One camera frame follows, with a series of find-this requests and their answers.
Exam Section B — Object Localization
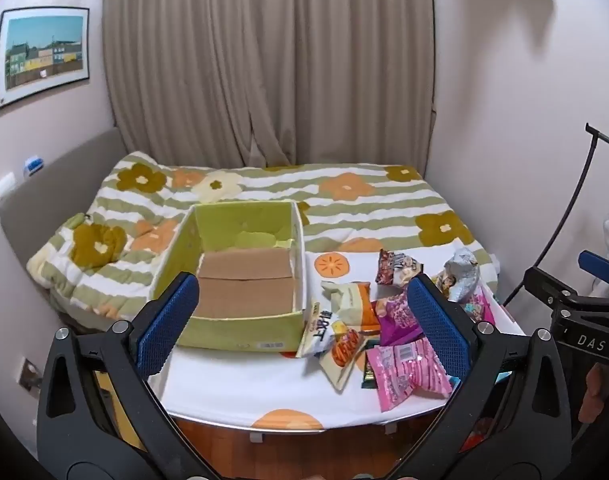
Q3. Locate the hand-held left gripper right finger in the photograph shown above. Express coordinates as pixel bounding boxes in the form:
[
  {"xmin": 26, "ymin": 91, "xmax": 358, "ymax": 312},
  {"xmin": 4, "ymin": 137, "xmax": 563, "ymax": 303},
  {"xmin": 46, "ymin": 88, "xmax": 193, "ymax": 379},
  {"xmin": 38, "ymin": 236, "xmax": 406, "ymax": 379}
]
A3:
[{"xmin": 389, "ymin": 272, "xmax": 575, "ymax": 480}]

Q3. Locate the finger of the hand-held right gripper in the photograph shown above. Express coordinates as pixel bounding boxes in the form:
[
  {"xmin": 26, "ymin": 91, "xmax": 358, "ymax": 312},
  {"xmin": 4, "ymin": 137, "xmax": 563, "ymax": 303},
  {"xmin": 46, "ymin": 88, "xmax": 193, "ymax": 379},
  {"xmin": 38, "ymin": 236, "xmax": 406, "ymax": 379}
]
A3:
[
  {"xmin": 523, "ymin": 266, "xmax": 581, "ymax": 312},
  {"xmin": 578, "ymin": 250, "xmax": 609, "ymax": 286}
]

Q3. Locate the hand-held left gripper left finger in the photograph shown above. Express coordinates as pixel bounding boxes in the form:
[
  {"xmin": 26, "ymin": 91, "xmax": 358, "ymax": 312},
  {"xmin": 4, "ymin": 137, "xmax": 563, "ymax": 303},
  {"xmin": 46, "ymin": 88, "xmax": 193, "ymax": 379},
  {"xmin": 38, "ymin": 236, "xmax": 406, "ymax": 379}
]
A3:
[{"xmin": 37, "ymin": 271, "xmax": 220, "ymax": 480}]

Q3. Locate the silver snack packet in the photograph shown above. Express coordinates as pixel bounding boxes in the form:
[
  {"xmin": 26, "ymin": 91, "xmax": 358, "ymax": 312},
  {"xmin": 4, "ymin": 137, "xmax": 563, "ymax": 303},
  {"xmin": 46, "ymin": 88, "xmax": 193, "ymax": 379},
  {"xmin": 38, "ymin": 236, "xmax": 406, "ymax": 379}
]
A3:
[{"xmin": 431, "ymin": 247, "xmax": 481, "ymax": 303}]

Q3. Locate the green cardboard box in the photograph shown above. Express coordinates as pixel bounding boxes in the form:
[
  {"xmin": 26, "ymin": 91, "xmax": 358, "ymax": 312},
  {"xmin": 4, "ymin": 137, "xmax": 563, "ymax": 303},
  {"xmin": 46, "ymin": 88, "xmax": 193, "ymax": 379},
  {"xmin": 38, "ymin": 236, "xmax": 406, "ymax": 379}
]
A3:
[{"xmin": 149, "ymin": 200, "xmax": 307, "ymax": 353}]

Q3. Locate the brown snack packet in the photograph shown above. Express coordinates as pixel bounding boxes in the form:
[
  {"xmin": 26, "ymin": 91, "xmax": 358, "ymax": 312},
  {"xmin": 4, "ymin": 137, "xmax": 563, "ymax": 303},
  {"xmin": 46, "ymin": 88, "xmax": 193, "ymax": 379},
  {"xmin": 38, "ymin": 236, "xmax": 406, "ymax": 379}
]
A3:
[{"xmin": 375, "ymin": 249, "xmax": 425, "ymax": 287}]

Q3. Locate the person's right hand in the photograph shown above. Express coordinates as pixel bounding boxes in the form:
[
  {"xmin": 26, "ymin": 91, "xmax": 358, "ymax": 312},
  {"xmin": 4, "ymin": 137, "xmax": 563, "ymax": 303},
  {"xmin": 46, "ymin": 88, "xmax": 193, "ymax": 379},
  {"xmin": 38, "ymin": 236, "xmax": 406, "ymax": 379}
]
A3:
[{"xmin": 578, "ymin": 362, "xmax": 609, "ymax": 426}]

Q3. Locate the purple snack packet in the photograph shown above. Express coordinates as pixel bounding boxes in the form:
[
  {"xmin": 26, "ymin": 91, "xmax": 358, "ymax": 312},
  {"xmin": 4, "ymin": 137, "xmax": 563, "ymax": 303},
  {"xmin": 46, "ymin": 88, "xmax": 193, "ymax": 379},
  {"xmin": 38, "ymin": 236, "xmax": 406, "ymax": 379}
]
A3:
[{"xmin": 371, "ymin": 292, "xmax": 427, "ymax": 347}]

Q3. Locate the magenta snack packet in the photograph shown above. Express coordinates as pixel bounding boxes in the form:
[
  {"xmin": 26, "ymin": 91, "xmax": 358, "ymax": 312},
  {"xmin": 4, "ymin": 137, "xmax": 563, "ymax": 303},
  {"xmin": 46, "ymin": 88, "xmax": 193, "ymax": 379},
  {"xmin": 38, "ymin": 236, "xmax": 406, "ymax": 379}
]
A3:
[{"xmin": 459, "ymin": 285, "xmax": 497, "ymax": 328}]

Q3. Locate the pink snack packet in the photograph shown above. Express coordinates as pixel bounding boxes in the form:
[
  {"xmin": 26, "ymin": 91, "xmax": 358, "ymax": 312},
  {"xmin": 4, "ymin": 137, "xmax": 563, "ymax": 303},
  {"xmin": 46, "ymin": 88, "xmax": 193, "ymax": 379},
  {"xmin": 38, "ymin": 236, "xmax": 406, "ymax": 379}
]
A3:
[{"xmin": 367, "ymin": 337, "xmax": 452, "ymax": 412}]

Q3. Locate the dark green snack packet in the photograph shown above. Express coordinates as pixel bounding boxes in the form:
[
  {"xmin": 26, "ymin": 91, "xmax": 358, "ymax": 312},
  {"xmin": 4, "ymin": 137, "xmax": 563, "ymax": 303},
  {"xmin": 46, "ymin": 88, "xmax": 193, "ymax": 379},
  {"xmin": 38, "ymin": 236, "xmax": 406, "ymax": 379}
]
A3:
[{"xmin": 360, "ymin": 340, "xmax": 380, "ymax": 390}]

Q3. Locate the black hoop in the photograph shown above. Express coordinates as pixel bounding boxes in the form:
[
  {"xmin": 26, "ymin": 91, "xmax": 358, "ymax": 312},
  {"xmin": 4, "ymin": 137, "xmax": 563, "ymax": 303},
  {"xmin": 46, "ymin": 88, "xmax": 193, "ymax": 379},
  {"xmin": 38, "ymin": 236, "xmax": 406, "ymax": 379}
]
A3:
[{"xmin": 501, "ymin": 122, "xmax": 609, "ymax": 306}]

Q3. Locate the cream orange snack packet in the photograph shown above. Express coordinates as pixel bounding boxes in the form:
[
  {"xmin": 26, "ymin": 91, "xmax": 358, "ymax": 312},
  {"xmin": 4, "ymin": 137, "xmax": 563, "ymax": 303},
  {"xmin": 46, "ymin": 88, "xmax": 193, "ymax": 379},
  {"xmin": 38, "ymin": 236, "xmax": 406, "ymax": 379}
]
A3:
[{"xmin": 320, "ymin": 280, "xmax": 382, "ymax": 333}]

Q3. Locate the orange white noodle packet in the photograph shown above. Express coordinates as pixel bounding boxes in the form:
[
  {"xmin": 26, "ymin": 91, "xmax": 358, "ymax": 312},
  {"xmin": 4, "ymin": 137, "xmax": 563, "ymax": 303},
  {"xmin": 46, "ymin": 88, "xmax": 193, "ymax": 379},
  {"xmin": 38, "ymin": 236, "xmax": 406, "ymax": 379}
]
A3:
[{"xmin": 318, "ymin": 327, "xmax": 367, "ymax": 392}]

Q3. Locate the white yellow chips packet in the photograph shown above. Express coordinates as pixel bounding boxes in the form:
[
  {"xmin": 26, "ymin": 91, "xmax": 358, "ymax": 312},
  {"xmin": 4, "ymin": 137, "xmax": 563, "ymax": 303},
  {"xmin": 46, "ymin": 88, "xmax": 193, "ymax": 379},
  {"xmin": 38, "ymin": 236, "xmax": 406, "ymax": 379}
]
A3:
[{"xmin": 295, "ymin": 301, "xmax": 345, "ymax": 359}]

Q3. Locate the striped floral blanket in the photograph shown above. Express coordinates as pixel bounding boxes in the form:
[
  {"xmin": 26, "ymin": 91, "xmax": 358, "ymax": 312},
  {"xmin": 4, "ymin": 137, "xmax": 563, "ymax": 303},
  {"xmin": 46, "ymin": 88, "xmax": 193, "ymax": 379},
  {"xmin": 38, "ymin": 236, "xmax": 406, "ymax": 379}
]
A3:
[{"xmin": 27, "ymin": 150, "xmax": 500, "ymax": 326}]

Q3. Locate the grey bed headboard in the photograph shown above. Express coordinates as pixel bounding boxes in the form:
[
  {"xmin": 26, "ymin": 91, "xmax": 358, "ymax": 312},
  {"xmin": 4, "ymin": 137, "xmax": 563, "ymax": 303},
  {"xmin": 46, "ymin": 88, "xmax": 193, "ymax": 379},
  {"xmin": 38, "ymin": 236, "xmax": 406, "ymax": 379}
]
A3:
[{"xmin": 0, "ymin": 126, "xmax": 135, "ymax": 311}]

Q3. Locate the beige curtain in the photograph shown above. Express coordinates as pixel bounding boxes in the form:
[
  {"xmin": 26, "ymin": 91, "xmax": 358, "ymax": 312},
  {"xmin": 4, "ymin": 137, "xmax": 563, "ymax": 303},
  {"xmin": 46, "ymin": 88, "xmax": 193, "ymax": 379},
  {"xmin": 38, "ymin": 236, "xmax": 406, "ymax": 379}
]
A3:
[{"xmin": 102, "ymin": 0, "xmax": 437, "ymax": 186}]

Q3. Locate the wall socket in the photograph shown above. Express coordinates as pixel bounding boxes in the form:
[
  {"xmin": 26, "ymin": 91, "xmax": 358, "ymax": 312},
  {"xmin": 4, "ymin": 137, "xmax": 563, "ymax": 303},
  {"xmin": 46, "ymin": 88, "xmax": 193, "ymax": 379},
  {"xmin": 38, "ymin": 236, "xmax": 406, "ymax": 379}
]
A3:
[{"xmin": 17, "ymin": 357, "xmax": 45, "ymax": 398}]

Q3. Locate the framed wall picture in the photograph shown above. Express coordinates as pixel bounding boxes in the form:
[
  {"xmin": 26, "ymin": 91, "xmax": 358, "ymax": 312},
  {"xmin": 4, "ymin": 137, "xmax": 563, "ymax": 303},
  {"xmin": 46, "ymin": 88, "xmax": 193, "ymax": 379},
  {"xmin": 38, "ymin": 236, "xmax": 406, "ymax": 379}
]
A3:
[{"xmin": 0, "ymin": 7, "xmax": 91, "ymax": 112}]

